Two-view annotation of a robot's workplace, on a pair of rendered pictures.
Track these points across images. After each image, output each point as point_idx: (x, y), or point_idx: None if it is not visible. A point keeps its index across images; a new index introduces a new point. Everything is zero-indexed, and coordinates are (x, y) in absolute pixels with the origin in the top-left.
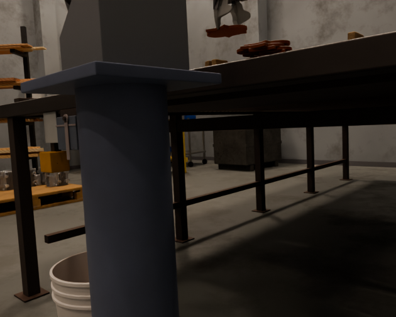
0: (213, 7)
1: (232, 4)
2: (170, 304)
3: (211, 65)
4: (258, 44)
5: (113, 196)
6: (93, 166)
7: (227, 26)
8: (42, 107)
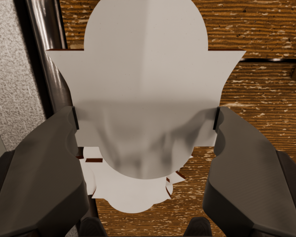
0: None
1: (253, 233)
2: None
3: (1, 138)
4: (86, 184)
5: None
6: None
7: (90, 145)
8: None
